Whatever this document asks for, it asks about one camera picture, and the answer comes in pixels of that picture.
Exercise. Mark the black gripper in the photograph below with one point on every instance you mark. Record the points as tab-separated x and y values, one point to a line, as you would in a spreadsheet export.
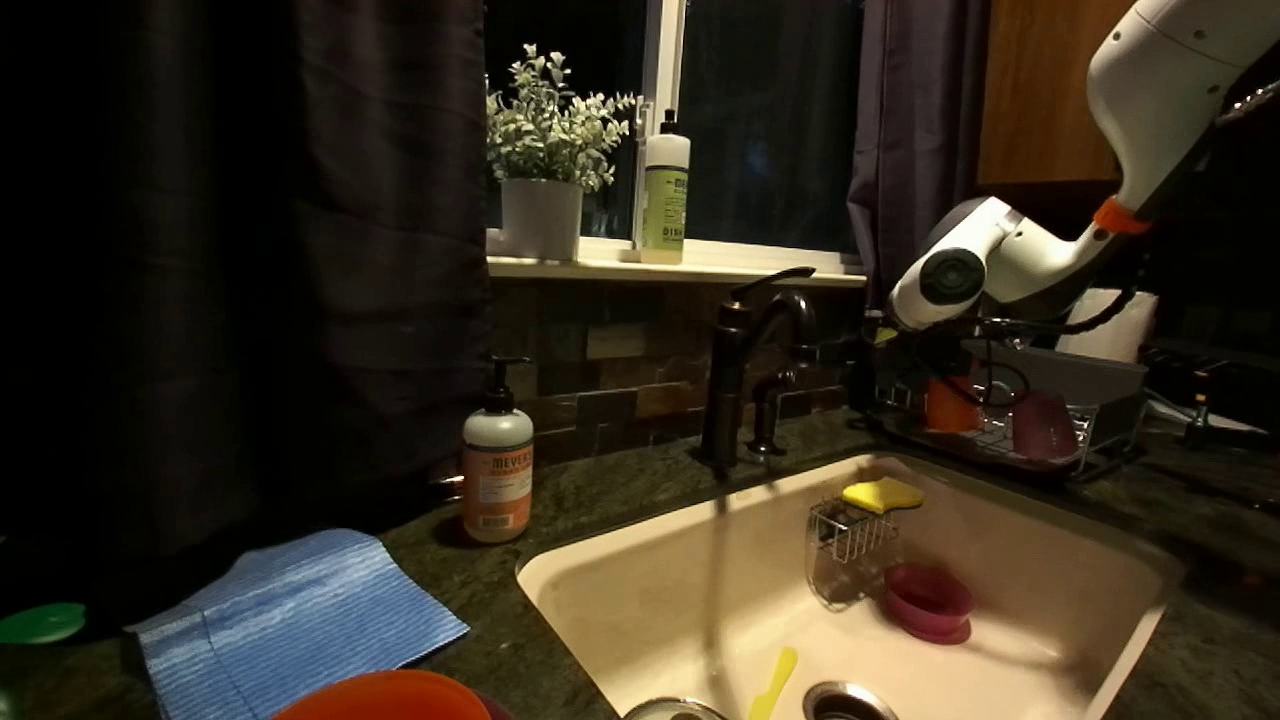
944	354

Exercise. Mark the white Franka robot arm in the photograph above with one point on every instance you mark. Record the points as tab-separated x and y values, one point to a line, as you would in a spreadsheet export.
1067	226

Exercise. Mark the orange plastic cup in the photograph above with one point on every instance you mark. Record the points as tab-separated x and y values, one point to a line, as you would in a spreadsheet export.
955	408

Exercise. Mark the magenta plastic cup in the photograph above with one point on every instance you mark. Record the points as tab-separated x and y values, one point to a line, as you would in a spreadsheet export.
1042	429

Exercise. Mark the yellow sponge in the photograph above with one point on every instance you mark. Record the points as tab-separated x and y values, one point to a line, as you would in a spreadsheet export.
880	495

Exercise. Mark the white paper towel roll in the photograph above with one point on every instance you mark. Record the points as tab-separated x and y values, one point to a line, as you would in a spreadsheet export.
1126	325

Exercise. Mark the dark bronze faucet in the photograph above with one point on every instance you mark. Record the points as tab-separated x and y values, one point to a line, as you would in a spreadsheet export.
744	374

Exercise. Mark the narrow dark curtain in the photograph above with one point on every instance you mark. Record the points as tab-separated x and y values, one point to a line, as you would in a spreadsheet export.
912	133

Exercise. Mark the pink plastic bowl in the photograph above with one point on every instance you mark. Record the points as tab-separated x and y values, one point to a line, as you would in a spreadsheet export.
926	602

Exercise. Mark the white window sill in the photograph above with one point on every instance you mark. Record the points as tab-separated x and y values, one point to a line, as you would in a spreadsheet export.
695	259

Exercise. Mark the brown wooden cabinet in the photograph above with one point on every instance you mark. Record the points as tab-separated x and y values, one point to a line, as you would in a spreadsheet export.
1042	80

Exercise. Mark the green dish soap bottle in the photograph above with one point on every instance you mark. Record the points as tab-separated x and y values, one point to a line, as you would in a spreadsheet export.
662	185

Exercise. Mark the metal sink drain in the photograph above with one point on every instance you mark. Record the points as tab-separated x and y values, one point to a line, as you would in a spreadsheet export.
842	700

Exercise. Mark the yellow plastic utensil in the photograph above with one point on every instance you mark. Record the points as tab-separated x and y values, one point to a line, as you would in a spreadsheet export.
772	682

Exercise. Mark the white sink basin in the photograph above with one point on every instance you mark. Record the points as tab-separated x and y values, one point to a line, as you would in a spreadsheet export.
665	602

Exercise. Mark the glass pot lid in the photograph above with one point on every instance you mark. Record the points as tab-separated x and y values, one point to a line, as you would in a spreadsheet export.
675	708

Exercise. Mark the potted plant white pot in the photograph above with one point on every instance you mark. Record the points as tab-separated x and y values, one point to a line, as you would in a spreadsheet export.
546	144

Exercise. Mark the soap dispenser orange label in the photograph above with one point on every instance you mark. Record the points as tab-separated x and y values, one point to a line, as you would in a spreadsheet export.
496	467

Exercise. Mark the red plate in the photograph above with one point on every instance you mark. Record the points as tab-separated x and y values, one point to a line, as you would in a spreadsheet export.
386	697

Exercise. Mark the blue dish cloth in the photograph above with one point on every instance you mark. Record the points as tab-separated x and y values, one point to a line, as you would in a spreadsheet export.
292	620

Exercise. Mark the wide dark curtain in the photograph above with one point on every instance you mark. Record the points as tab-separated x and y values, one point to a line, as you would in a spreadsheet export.
243	267

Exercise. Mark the green plastic lid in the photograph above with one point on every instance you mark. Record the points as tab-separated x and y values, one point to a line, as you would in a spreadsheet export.
42	620

